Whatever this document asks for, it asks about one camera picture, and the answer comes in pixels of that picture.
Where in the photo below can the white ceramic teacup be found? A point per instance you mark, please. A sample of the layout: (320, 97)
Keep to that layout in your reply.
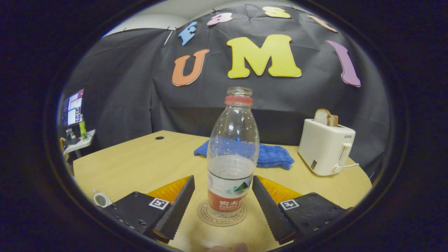
(102, 200)

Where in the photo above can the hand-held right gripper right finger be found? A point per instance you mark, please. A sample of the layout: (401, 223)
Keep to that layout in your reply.
(267, 206)

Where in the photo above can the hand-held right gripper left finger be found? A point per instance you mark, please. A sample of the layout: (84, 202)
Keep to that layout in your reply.
(176, 206)

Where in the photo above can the white toaster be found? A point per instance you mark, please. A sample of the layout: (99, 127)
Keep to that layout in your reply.
(322, 147)

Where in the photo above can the black backdrop cloth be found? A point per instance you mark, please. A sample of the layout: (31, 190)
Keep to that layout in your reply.
(122, 87)

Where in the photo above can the computer monitor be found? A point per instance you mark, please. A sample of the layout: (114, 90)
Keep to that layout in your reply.
(73, 108)

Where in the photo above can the clear plastic water bottle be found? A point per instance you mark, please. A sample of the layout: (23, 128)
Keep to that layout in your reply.
(232, 157)

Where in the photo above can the bread slice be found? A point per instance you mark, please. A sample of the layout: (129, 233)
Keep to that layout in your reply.
(321, 117)
(334, 121)

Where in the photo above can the round brown coaster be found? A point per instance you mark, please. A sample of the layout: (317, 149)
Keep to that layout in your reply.
(203, 214)

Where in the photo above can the white side table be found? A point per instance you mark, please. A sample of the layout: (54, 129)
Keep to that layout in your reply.
(85, 140)

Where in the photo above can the blue towel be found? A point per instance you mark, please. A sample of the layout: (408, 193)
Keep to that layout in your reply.
(276, 157)

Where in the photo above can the green drink bottle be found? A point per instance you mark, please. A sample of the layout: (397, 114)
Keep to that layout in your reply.
(83, 130)

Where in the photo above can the black keyboard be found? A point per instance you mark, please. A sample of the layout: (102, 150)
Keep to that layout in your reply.
(71, 141)

